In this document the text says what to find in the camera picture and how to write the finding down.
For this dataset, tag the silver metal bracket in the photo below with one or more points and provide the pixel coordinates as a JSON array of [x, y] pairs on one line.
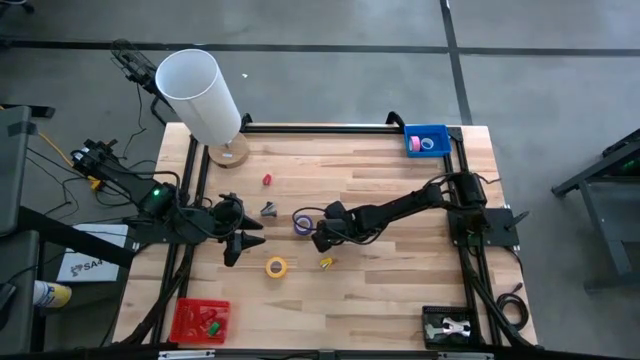
[[465, 356], [186, 354]]

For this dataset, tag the black metal stand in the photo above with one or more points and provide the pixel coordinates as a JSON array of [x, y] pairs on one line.
[[604, 235]]

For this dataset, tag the blue plastic bin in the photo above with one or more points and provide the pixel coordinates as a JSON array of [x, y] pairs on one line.
[[440, 151]]

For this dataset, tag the red plastic basket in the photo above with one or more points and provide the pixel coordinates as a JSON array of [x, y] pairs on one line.
[[187, 325]]

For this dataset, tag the grey equipment case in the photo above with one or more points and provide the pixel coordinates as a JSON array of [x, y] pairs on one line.
[[17, 300], [12, 175]]

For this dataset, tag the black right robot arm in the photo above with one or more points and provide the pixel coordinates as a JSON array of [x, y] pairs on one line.
[[400, 207]]

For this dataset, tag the yellow tape roll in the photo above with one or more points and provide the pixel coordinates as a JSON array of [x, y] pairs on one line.
[[276, 276]]

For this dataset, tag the white cardboard box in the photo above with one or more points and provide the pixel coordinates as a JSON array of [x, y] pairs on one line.
[[92, 267]]

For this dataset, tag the black plastic bin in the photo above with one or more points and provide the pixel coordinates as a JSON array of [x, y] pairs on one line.
[[430, 312]]

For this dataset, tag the black diagonal beam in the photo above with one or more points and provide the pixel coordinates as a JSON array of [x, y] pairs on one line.
[[75, 239]]

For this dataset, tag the white lamp wooden base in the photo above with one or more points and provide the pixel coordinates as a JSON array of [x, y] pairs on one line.
[[200, 95]]

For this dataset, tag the yellow staple remover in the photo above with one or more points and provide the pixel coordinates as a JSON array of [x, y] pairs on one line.
[[326, 263]]

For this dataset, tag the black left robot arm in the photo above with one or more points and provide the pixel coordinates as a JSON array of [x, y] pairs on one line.
[[125, 180]]

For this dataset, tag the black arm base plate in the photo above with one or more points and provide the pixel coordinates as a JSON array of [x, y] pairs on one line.
[[500, 232]]

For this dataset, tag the yellow white spray can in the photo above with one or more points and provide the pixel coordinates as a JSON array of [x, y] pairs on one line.
[[52, 294]]

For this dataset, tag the black stapler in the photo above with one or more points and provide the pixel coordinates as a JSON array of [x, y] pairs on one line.
[[268, 210]]

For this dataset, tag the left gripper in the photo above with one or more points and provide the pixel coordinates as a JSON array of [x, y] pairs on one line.
[[227, 215]]

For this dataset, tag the light blue tape roll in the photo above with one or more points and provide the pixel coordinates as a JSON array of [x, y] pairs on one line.
[[427, 149]]

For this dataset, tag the black aluminium table frame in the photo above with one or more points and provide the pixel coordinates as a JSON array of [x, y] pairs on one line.
[[280, 128]]

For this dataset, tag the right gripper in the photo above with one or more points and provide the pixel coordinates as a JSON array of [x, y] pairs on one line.
[[340, 227]]

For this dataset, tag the green staple remover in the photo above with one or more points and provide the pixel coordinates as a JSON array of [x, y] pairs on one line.
[[214, 328]]

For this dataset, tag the pink tape roll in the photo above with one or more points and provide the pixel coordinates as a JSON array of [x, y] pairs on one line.
[[414, 144]]

